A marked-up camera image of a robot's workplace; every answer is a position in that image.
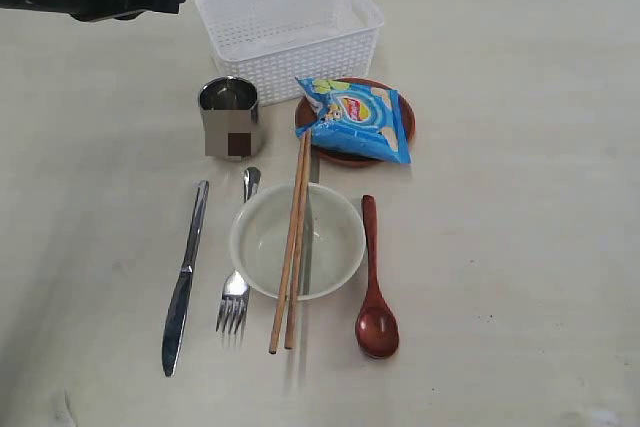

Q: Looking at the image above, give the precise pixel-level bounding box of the silver metal fork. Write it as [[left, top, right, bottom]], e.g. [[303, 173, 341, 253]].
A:
[[216, 167, 261, 335]]

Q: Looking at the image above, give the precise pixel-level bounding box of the white perforated plastic basket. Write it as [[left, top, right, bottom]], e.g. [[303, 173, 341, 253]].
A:
[[195, 0, 384, 105]]

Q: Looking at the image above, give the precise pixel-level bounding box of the white ceramic bowl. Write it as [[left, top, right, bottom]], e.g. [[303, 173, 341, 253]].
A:
[[229, 183, 366, 301]]

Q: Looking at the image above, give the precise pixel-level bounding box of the silver metal knife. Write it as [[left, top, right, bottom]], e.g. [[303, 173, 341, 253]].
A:
[[161, 180, 209, 377]]

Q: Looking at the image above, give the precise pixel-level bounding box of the dark red wooden spoon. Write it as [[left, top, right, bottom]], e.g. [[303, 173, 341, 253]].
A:
[[355, 195, 399, 359]]

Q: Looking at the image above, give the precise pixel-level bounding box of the light wooden chopstick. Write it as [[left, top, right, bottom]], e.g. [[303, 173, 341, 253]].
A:
[[268, 131, 306, 354], [284, 130, 312, 350]]

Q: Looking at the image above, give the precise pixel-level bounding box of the blue Lay's chips bag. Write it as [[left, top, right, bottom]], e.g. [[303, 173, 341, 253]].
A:
[[293, 76, 413, 165]]

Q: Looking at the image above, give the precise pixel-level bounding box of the brown wooden plate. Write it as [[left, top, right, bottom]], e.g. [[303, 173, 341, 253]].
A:
[[293, 76, 417, 167]]

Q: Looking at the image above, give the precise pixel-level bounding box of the shiny stainless steel cup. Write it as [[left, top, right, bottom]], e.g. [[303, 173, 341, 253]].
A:
[[198, 76, 264, 161]]

